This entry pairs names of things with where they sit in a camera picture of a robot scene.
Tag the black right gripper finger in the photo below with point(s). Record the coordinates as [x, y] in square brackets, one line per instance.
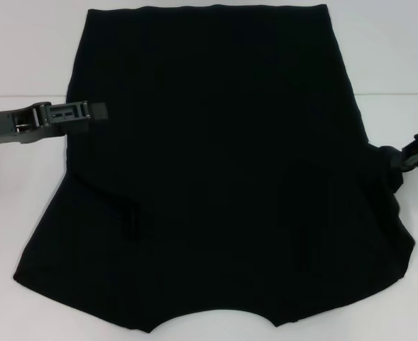
[393, 156]
[411, 166]

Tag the black t-shirt with white print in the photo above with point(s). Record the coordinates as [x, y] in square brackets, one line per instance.
[208, 177]

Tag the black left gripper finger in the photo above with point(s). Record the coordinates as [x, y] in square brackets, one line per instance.
[98, 110]
[74, 129]

